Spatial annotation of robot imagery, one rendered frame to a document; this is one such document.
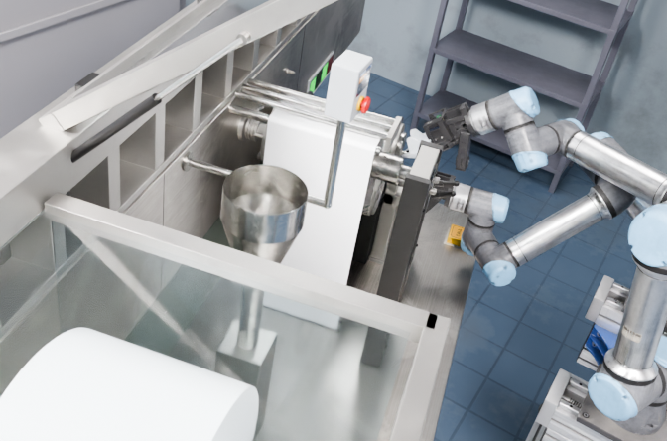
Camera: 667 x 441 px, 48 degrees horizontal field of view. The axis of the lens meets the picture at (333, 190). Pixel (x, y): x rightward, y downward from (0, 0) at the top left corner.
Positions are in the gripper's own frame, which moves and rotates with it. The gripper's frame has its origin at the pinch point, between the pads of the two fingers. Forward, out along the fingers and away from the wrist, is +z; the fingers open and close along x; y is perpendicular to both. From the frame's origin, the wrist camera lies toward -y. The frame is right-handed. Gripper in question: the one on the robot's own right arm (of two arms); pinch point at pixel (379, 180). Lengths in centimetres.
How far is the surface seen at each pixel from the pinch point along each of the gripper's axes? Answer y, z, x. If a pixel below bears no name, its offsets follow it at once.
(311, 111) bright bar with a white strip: 35, 14, 34
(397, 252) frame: 16, -13, 49
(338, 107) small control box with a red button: 55, 1, 65
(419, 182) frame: 35, -14, 49
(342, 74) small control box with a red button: 61, 2, 65
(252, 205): 36, 12, 73
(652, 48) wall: -31, -99, -249
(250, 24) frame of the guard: 80, 7, 96
